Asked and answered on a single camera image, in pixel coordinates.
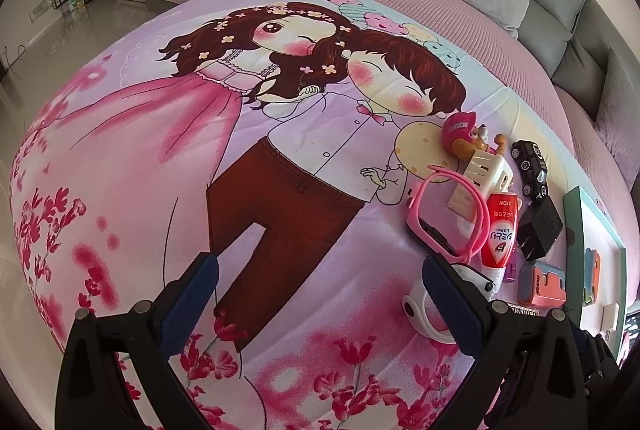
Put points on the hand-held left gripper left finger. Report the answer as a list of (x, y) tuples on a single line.
[(192, 290)]

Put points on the printed cartoon blanket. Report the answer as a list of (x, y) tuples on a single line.
[(300, 210)]

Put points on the small purple clip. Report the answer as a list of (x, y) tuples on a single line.
[(511, 272)]

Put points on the teal cardboard box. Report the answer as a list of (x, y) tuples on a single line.
[(572, 230)]

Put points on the red bottle with clear cap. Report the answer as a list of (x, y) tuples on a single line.
[(500, 230)]

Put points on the grey and purple cushion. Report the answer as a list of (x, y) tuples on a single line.
[(622, 110)]

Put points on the white power adapter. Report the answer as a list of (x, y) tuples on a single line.
[(610, 321)]

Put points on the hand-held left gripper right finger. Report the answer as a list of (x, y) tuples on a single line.
[(445, 290)]

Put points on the black power adapter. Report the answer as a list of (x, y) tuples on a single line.
[(542, 225)]

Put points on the orange and blue sharpener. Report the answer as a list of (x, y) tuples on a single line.
[(537, 287), (592, 272)]

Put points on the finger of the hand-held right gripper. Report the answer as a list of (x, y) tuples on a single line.
[(597, 370)]

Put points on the grey sofa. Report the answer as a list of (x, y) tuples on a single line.
[(550, 20)]

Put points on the white smartwatch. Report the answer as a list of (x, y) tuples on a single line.
[(417, 310)]

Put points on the pink smartwatch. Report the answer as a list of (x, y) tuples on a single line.
[(416, 210)]

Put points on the black toy car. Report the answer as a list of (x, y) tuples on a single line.
[(530, 165)]

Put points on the toy figure with pink helmet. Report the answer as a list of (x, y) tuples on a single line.
[(460, 130)]

